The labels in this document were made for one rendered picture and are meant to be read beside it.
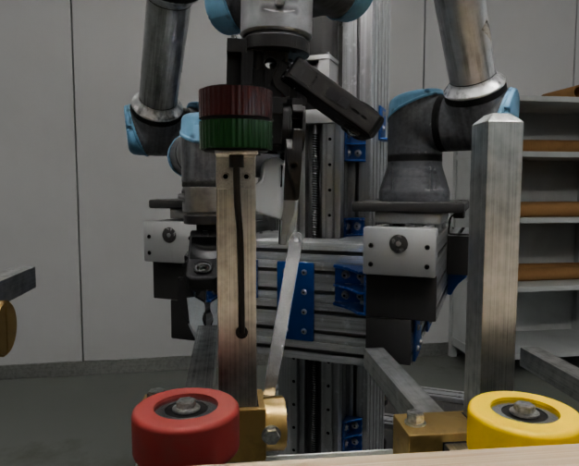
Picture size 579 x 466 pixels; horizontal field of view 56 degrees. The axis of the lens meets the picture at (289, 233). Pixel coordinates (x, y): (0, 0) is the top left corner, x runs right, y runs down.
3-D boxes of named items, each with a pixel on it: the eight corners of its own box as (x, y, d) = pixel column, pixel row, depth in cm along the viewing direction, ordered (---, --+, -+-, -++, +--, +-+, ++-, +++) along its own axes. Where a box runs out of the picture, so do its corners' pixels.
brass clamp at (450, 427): (390, 457, 57) (390, 410, 56) (511, 449, 58) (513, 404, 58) (410, 489, 51) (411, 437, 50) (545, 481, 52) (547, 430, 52)
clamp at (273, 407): (145, 442, 53) (144, 393, 53) (282, 435, 55) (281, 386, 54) (136, 472, 48) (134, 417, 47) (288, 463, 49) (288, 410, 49)
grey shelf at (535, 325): (448, 355, 342) (454, 106, 328) (575, 348, 357) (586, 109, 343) (484, 380, 298) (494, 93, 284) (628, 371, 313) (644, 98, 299)
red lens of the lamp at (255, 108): (201, 122, 47) (200, 97, 47) (269, 123, 48) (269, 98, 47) (196, 114, 41) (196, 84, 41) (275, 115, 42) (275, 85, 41)
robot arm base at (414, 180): (385, 199, 127) (386, 157, 127) (451, 200, 122) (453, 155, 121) (372, 201, 113) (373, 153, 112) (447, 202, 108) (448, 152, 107)
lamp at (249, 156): (205, 338, 49) (203, 95, 47) (267, 337, 49) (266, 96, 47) (203, 359, 43) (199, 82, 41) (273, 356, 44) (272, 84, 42)
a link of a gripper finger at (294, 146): (278, 200, 58) (281, 117, 57) (295, 200, 58) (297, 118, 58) (282, 200, 53) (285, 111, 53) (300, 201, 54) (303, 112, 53)
